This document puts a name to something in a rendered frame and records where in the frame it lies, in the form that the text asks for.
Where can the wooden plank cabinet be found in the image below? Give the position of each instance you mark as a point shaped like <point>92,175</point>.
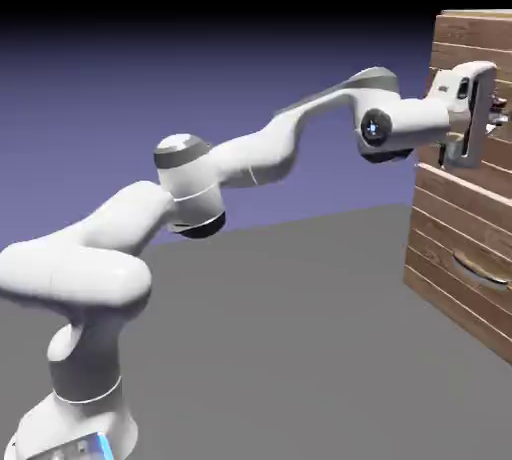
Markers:
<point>460,204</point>

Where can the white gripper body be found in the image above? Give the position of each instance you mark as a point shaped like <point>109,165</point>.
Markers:
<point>483,108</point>

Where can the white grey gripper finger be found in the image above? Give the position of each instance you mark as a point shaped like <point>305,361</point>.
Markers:
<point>498,101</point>
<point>497,120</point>

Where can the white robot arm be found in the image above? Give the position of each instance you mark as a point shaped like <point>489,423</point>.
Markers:
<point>256,156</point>

